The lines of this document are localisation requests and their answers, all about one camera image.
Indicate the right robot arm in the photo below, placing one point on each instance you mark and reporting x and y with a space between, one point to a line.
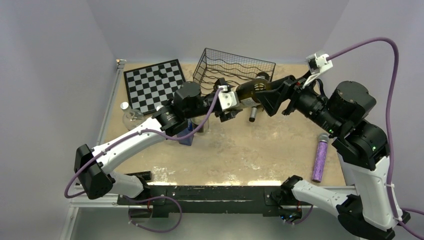
372 212

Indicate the black white chessboard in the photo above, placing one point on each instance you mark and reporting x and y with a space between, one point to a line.
150 86

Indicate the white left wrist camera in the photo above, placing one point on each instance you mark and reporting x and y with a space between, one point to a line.
227 99

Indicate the black wire wine rack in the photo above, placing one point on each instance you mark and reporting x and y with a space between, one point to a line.
235 69

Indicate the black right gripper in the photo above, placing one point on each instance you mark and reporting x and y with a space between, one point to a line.
271 98

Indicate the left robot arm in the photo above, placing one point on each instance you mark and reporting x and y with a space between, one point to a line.
95 167

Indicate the dark green wine bottle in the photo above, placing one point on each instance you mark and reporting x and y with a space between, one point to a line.
247 91

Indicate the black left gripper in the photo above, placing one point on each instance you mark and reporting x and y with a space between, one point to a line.
224 116

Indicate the purple glitter microphone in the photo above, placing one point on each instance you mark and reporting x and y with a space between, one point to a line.
320 157

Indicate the clear glass bottle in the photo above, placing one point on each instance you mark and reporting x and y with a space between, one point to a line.
197 122

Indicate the clear round flask bottle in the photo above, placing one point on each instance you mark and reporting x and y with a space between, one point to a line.
131 118

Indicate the blue rectangular glass bottle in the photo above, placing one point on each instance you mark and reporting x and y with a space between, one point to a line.
189 140

